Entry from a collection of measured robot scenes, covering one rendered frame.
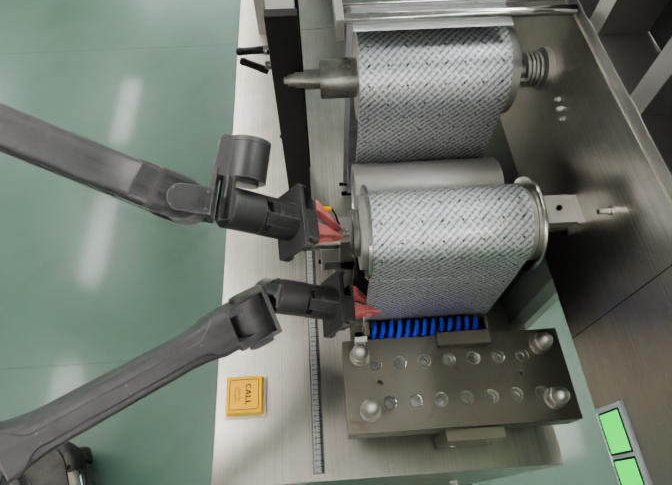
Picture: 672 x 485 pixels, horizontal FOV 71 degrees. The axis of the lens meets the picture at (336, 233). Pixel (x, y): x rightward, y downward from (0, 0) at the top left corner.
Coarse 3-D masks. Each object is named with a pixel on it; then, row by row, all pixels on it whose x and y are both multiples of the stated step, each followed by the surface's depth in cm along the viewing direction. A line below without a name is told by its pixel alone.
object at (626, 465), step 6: (618, 462) 64; (624, 462) 63; (630, 462) 62; (618, 468) 64; (624, 468) 63; (630, 468) 62; (636, 468) 60; (624, 474) 63; (630, 474) 62; (636, 474) 61; (624, 480) 63; (630, 480) 62; (636, 480) 61
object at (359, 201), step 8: (528, 192) 71; (360, 200) 70; (360, 208) 69; (536, 208) 69; (360, 216) 68; (536, 216) 69; (360, 224) 68; (536, 224) 68; (360, 232) 69; (536, 232) 69; (536, 240) 69; (360, 256) 72; (360, 264) 72
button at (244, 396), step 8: (248, 376) 94; (256, 376) 94; (232, 384) 93; (240, 384) 93; (248, 384) 93; (256, 384) 93; (232, 392) 93; (240, 392) 93; (248, 392) 93; (256, 392) 93; (232, 400) 92; (240, 400) 92; (248, 400) 92; (256, 400) 92; (232, 408) 91; (240, 408) 91; (248, 408) 91; (256, 408) 91
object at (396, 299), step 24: (384, 288) 76; (408, 288) 77; (432, 288) 78; (456, 288) 78; (480, 288) 79; (504, 288) 80; (384, 312) 86; (408, 312) 87; (432, 312) 88; (456, 312) 88; (480, 312) 89
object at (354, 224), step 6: (354, 210) 72; (354, 216) 70; (354, 222) 70; (354, 228) 70; (354, 234) 70; (354, 240) 70; (360, 240) 70; (354, 246) 70; (360, 246) 70; (354, 252) 71; (360, 252) 71
